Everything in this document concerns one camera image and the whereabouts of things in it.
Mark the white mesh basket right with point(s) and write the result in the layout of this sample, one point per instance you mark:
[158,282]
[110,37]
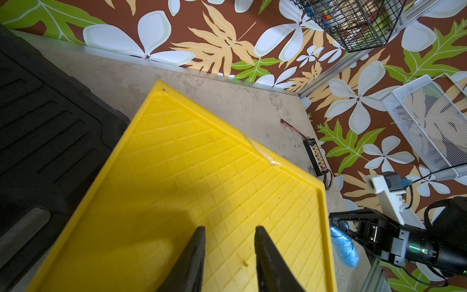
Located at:
[432,124]

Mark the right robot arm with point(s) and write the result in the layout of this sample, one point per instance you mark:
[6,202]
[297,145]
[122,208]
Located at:
[441,245]

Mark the black wire basket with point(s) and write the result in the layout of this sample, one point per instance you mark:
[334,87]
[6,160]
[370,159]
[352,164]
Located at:
[357,25]

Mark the blue trash bag roll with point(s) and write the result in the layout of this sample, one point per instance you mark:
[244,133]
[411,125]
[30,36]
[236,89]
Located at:
[344,247]

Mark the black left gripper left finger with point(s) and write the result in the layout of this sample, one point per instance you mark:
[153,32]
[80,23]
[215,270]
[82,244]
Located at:
[187,273]

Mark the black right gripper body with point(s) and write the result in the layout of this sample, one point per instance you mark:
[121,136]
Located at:
[396,244]

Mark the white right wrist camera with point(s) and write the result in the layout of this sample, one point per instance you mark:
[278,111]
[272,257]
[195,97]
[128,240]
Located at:
[390,189]

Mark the yellow plastic drawer cabinet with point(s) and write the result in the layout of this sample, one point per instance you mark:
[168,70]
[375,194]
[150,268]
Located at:
[178,167]

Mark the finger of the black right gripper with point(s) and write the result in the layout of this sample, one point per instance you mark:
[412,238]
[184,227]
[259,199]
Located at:
[340,219]

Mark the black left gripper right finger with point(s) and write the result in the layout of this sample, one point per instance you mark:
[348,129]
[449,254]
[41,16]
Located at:
[273,273]

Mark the black plastic tool case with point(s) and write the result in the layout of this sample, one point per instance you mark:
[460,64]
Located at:
[56,136]

